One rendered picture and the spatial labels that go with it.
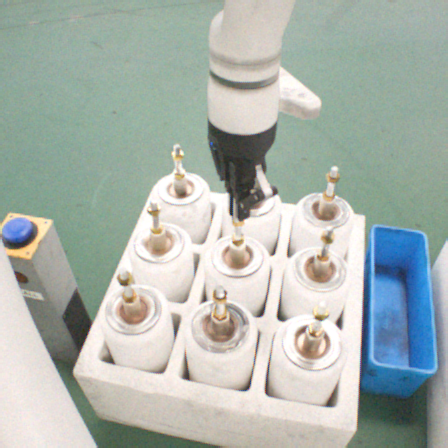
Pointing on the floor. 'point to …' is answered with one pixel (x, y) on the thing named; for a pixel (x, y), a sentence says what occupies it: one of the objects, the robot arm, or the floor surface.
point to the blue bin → (397, 314)
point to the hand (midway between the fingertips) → (238, 205)
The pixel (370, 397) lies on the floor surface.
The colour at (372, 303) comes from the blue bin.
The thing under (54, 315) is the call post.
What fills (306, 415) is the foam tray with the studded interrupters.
